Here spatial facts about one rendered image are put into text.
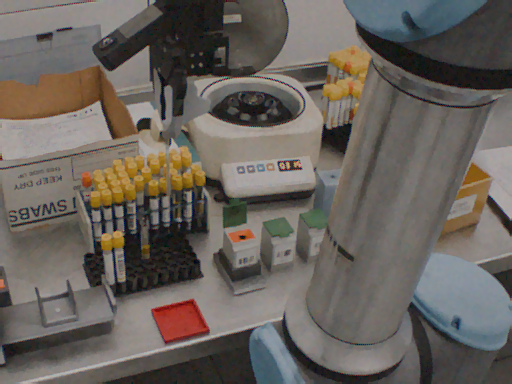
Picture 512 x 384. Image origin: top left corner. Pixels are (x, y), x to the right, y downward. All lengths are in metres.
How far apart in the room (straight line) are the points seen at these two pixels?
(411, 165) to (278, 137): 0.82
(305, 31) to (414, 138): 1.21
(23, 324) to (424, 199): 0.68
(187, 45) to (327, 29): 0.83
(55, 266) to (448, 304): 0.68
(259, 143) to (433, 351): 0.68
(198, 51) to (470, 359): 0.48
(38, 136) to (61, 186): 0.20
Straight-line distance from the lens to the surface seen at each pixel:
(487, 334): 0.70
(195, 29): 0.91
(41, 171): 1.19
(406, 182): 0.47
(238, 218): 1.10
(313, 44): 1.68
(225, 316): 1.07
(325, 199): 1.19
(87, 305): 1.04
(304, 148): 1.31
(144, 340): 1.04
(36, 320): 1.03
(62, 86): 1.43
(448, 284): 0.71
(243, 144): 1.26
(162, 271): 1.11
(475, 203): 1.29
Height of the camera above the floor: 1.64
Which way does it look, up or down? 40 degrees down
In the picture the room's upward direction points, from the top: straight up
